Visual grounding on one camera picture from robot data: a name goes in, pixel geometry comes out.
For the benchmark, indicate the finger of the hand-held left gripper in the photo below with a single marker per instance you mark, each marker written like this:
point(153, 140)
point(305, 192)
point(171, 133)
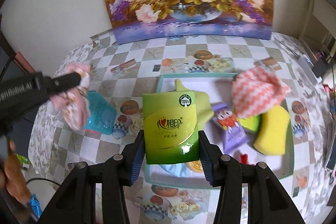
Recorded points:
point(64, 82)

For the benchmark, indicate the checkered printed tablecloth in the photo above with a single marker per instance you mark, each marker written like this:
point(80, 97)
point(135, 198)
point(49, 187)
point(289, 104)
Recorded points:
point(105, 77)

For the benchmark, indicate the pink floral scrunchie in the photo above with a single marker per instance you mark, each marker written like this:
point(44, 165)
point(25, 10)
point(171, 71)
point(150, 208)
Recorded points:
point(73, 106)

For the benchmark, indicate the green tissue pack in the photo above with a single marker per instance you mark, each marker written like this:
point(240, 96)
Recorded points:
point(170, 129)

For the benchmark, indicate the white power strip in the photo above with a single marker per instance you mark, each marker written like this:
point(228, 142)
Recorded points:
point(307, 64)

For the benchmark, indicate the teal plastic box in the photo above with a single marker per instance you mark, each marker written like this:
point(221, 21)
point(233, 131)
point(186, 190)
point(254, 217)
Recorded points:
point(101, 113)

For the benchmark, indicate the pink white chevron cloth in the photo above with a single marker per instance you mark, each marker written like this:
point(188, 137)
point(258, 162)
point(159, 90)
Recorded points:
point(257, 92)

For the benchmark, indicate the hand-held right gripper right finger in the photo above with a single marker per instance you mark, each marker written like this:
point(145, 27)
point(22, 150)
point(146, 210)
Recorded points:
point(204, 158)

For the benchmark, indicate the gold foil packet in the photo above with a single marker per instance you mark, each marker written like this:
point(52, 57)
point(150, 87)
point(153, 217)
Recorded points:
point(194, 165)

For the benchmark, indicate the yellow sponge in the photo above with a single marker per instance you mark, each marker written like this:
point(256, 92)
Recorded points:
point(273, 132)

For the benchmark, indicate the person's left hand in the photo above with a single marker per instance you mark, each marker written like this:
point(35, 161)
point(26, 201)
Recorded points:
point(13, 174)

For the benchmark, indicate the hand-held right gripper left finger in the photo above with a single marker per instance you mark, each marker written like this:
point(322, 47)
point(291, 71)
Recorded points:
point(136, 158)

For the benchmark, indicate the teal rimmed white tray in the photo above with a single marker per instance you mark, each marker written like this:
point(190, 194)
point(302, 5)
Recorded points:
point(284, 163)

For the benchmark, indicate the purple snack packet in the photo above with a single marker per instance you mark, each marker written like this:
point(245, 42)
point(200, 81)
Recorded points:
point(231, 127)

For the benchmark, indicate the red and yellow toy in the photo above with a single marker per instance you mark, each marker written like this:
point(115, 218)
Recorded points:
point(244, 158)

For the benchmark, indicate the black power adapter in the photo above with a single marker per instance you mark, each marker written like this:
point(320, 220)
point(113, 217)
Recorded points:
point(320, 67)

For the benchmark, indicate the blue plastic wrapper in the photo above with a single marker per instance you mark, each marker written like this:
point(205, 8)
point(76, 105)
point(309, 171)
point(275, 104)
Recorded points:
point(34, 204)

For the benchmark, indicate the light blue cloth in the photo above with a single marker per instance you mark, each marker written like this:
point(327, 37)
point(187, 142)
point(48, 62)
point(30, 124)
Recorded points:
point(173, 169)

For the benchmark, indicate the white wooden furniture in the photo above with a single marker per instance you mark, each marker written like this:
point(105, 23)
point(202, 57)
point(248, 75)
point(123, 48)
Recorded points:
point(317, 19)

